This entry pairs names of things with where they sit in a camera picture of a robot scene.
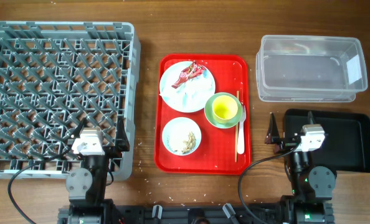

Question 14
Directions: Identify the yellow cup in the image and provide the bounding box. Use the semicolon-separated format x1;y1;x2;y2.
212;95;238;123

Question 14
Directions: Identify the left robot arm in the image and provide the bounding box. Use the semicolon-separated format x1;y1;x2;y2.
57;118;130;224

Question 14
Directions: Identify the clear plastic bin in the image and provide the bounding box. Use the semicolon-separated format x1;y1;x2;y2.
256;35;368;102

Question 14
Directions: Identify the large light blue plate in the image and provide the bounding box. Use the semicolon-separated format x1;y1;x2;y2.
159;60;216;113

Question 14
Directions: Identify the small light blue bowl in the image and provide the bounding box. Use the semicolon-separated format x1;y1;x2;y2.
161;117;202;156

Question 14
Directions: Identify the green saucer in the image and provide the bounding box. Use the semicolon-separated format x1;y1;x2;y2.
204;92;242;129

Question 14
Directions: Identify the white plastic fork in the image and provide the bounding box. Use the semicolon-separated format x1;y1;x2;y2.
237;105;247;154

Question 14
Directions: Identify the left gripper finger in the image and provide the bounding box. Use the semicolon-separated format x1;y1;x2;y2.
115;117;130;151
71;118;87;139

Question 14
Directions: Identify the grey dishwasher rack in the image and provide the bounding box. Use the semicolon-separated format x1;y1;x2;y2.
0;21;141;179

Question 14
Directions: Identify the red snack wrapper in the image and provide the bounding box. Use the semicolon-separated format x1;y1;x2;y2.
171;60;206;89

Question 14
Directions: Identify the wooden chopstick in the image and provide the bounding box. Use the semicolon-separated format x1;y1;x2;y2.
235;90;240;162

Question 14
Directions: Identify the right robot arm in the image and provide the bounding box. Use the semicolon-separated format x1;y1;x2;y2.
265;112;336;223

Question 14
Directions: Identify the food scraps and rice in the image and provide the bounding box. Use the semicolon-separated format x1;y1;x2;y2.
168;131;196;154

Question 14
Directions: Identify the red plastic tray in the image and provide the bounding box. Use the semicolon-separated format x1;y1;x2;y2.
154;54;252;175

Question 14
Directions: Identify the black plastic tray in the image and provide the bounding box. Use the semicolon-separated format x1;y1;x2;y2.
292;111;370;173

